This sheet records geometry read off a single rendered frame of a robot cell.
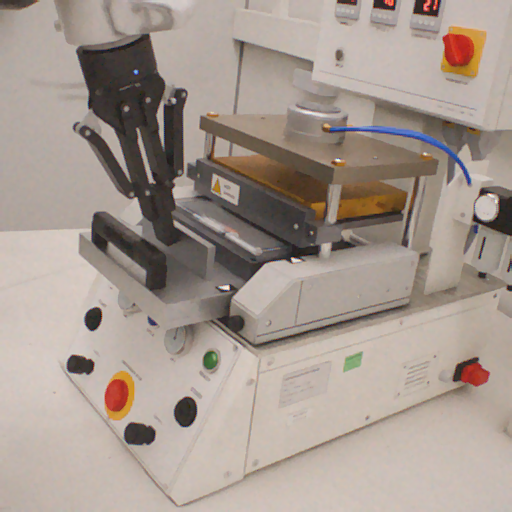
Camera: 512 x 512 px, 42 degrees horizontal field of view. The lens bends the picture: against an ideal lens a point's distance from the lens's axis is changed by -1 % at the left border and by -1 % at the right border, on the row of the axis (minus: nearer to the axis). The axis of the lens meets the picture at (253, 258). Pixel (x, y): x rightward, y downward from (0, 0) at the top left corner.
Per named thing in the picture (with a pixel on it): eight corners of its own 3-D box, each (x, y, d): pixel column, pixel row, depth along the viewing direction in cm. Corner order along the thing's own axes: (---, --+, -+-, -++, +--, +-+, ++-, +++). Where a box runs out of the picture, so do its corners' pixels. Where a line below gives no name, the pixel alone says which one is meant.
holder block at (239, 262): (257, 213, 100) (260, 196, 99) (352, 262, 86) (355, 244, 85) (160, 225, 90) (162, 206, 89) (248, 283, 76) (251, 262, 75)
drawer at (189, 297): (260, 233, 103) (266, 184, 100) (362, 290, 87) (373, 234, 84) (77, 259, 86) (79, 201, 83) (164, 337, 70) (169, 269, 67)
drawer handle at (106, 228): (105, 239, 83) (106, 209, 81) (166, 288, 72) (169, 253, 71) (90, 241, 82) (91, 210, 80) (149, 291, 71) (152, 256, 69)
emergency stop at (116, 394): (109, 401, 86) (122, 374, 85) (124, 418, 83) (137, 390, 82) (99, 400, 85) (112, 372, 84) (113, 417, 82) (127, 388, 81)
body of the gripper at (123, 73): (132, 22, 71) (153, 105, 76) (58, 47, 67) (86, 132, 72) (167, 31, 65) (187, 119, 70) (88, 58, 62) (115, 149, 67)
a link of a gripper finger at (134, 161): (132, 100, 68) (119, 105, 67) (156, 197, 74) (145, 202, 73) (115, 93, 71) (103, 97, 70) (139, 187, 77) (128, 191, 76)
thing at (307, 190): (301, 177, 103) (311, 115, 99) (412, 225, 87) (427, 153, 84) (208, 185, 93) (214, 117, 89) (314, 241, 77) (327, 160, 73)
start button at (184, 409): (179, 416, 76) (190, 395, 76) (192, 430, 74) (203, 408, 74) (168, 415, 75) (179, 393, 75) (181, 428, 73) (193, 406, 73)
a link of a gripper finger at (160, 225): (159, 192, 74) (153, 195, 74) (173, 244, 78) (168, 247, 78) (146, 184, 76) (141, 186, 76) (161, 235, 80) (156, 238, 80)
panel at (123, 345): (61, 365, 95) (117, 247, 93) (168, 495, 73) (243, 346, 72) (49, 362, 93) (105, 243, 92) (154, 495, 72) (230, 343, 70)
